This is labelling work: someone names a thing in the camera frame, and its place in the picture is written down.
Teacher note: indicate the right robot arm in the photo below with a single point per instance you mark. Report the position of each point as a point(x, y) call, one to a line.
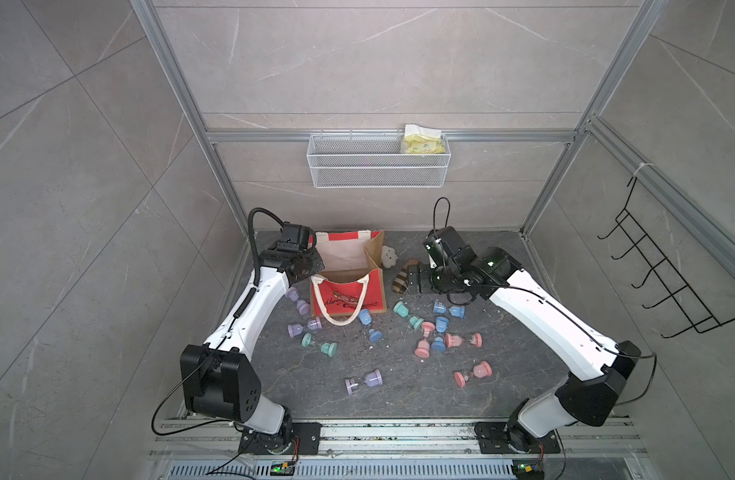
point(599, 366)

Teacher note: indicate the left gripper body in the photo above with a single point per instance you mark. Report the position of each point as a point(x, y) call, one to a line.
point(311, 263)

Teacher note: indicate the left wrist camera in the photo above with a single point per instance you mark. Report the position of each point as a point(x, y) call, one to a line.
point(298, 237)

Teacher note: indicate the blue hourglass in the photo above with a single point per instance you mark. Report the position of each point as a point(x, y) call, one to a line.
point(441, 325)
point(457, 311)
point(366, 319)

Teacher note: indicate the white wire mesh basket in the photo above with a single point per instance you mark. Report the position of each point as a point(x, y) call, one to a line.
point(340, 161)

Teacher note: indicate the blue hourglass lower centre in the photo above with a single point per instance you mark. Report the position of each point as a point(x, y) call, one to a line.
point(441, 325)

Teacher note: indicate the yellow wipes packet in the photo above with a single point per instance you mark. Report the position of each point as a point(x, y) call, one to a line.
point(419, 140)

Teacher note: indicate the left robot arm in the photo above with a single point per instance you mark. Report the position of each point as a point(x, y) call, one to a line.
point(218, 378)

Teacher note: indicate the black wire hook rack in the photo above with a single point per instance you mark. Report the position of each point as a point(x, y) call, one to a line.
point(661, 271)

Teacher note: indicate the red burlap canvas bag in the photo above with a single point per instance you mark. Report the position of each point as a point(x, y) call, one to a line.
point(352, 280)

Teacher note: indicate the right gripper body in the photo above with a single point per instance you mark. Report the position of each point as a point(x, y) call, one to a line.
point(442, 282)

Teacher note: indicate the plaid glasses case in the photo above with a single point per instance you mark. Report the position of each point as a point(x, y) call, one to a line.
point(401, 281)

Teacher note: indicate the green hourglass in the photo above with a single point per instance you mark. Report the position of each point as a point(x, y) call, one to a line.
point(311, 341)
point(403, 311)

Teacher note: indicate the purple hourglass near bag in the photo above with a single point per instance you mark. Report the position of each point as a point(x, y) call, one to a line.
point(301, 305)

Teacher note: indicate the purple hourglass lying left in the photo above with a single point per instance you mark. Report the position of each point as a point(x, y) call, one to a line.
point(297, 329)

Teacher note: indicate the pink plush pig doll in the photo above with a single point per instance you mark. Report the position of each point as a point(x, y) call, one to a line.
point(389, 257)

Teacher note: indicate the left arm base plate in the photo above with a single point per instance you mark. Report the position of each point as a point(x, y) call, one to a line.
point(303, 438)

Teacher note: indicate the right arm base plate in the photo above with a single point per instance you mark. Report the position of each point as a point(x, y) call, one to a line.
point(500, 437)

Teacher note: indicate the purple hourglass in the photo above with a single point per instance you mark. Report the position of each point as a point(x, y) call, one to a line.
point(297, 329)
point(301, 305)
point(372, 379)

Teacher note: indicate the blue hourglass right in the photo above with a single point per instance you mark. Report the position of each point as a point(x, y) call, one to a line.
point(457, 311)

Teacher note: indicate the purple hourglass front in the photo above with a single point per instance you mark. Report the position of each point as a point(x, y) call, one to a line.
point(372, 379)

